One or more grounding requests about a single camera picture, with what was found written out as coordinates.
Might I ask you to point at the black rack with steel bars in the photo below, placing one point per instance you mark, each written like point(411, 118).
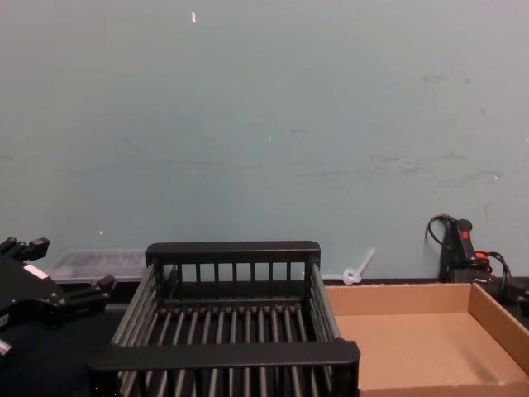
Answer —
point(223, 355)

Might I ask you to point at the shallow brown cardboard tray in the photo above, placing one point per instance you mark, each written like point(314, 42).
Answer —
point(421, 343)

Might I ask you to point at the clear plastic case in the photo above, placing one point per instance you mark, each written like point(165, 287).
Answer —
point(99, 262)

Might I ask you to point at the black table cloth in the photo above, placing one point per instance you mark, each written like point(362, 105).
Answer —
point(117, 314)

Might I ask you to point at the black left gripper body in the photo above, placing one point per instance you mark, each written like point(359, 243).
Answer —
point(25, 293)

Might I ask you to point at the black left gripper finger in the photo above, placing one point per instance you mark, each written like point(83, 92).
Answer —
point(84, 295)
point(37, 246)

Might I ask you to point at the white three-armed plastic piece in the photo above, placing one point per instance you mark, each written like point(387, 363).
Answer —
point(352, 276)

